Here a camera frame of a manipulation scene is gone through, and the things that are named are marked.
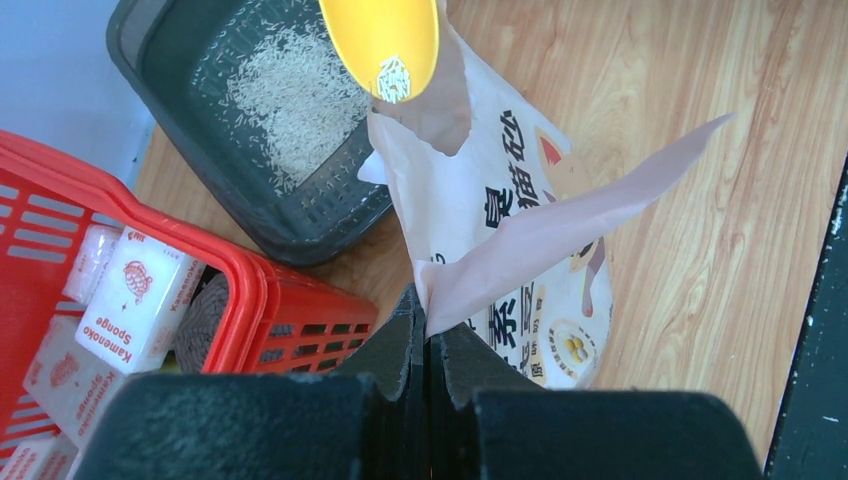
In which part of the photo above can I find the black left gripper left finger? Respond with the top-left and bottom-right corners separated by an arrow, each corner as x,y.
324,284 -> 428,479

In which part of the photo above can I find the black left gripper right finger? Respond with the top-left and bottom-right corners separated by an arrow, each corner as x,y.
429,325 -> 537,479

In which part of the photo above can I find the pink cat litter bag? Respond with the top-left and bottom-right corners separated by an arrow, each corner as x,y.
358,20 -> 725,390

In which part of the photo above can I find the yellow plastic scoop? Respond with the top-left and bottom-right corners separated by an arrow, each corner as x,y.
319,0 -> 440,104

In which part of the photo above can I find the white litter granules pile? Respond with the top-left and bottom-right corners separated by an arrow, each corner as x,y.
225,24 -> 371,196

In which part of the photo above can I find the dark grey litter tray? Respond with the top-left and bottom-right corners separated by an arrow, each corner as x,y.
106,0 -> 391,267

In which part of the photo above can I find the red plastic shopping basket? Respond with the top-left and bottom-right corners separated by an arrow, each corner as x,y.
1,132 -> 377,457

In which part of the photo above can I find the white Kamenoko sponge pack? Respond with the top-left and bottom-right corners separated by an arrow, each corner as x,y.
75,226 -> 206,375

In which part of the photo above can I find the grey sponge pack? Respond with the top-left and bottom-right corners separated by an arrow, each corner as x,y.
22,316 -> 127,449

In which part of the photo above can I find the pink white sponge pack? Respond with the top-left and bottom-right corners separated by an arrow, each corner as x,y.
62,225 -> 122,305

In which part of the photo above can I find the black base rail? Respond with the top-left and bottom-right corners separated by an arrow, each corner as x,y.
765,170 -> 847,479

